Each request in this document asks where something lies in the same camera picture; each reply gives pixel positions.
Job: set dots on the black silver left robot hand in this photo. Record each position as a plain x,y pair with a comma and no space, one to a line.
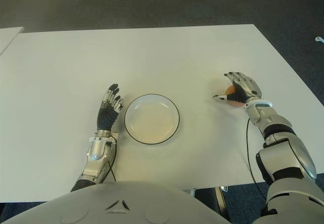
106,118

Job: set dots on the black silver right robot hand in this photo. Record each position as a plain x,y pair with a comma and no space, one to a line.
249,87

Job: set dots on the red yellow apple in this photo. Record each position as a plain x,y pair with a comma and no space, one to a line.
229,89

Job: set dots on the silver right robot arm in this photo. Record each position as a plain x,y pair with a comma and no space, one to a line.
286,155

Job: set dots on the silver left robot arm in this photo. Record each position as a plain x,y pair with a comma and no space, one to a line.
97,153

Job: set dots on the white plate black rim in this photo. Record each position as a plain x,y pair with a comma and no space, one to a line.
152,120

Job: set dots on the small white floor object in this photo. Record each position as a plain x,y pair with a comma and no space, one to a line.
319,39

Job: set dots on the grey robot torso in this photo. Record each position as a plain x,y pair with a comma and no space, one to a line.
114,203

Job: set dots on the white side table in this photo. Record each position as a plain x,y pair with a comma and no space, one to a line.
8,36

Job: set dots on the black table leg with bracket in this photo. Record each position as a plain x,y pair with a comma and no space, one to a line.
217,201

